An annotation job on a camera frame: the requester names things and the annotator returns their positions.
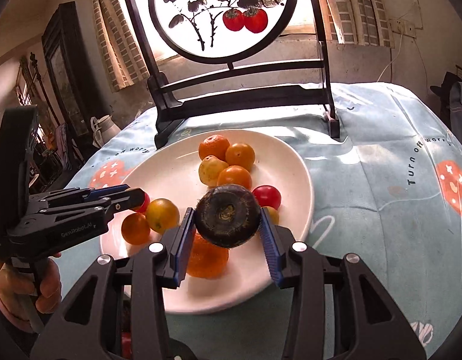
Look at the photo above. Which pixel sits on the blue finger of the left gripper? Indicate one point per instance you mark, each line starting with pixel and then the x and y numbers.
pixel 127 200
pixel 108 191

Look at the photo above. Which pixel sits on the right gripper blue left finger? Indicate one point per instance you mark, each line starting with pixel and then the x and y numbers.
pixel 172 262

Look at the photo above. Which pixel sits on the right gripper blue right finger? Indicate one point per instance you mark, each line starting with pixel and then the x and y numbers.
pixel 276 241

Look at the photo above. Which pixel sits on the small red cherry tomato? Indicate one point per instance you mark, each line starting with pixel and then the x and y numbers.
pixel 142 208

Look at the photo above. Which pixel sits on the small orange yellow fruit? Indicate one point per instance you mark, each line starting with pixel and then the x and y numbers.
pixel 162 215

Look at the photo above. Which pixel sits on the small orange tomato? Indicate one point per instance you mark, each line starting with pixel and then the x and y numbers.
pixel 135 229

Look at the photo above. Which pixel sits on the large orange mandarin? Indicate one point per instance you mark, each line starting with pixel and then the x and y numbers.
pixel 207 261

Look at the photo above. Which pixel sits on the olive yellow small fruit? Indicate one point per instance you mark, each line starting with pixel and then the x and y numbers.
pixel 273 214

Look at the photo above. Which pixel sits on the dark water chestnut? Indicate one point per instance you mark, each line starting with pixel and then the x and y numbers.
pixel 227 216

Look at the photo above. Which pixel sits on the yellow round fruit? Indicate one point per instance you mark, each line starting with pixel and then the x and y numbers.
pixel 209 170

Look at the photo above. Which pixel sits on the smooth orange persimmon fruit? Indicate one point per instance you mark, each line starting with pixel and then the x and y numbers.
pixel 235 175

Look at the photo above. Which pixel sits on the medium orange mandarin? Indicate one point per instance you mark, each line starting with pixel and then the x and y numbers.
pixel 215 145

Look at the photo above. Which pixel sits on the orange kumquat fruit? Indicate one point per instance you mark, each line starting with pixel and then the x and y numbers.
pixel 240 154

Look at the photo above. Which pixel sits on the person's left hand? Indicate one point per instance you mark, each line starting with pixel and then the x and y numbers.
pixel 13 284

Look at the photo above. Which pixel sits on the white oval plate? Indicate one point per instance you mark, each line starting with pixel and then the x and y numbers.
pixel 173 173

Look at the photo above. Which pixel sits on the white ceramic jug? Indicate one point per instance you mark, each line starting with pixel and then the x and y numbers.
pixel 103 129

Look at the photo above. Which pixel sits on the left patterned curtain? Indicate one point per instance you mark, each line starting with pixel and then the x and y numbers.
pixel 122 59

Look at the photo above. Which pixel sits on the patterned curtain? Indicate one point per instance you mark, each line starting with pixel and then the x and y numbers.
pixel 122 59
pixel 357 22

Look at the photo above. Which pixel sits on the light blue printed tablecloth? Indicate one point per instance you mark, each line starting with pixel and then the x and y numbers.
pixel 390 190

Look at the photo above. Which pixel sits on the black coat rack pole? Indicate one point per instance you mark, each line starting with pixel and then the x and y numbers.
pixel 37 76

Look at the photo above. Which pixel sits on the dark framed picture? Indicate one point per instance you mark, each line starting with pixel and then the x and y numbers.
pixel 76 90

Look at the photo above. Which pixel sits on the round painted screen on stand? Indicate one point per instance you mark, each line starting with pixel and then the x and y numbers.
pixel 225 35

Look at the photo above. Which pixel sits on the pile of blue clothes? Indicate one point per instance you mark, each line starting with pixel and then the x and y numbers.
pixel 450 95

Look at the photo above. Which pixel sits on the right patterned curtain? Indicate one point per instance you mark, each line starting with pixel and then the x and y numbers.
pixel 357 22

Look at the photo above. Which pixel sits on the wall power socket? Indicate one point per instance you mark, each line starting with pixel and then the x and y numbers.
pixel 403 27

